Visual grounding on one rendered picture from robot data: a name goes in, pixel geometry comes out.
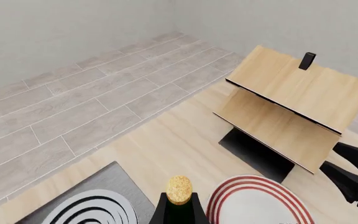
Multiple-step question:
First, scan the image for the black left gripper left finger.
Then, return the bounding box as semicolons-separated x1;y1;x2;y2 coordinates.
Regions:
149;192;169;224

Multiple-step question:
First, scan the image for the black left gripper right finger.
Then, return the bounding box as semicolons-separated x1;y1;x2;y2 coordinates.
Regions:
191;192;209;224

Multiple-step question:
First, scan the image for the pale wooden cabinet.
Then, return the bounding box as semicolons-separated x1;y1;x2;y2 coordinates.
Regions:
212;45;358;184

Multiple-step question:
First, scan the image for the white plate with red rings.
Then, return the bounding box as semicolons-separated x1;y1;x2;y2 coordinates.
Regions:
206;173;316;224

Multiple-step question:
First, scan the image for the flat black stove plate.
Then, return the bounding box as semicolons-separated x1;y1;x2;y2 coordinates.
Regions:
13;161;157;224

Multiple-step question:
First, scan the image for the small black block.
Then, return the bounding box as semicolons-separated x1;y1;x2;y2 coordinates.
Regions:
298;52;317;71

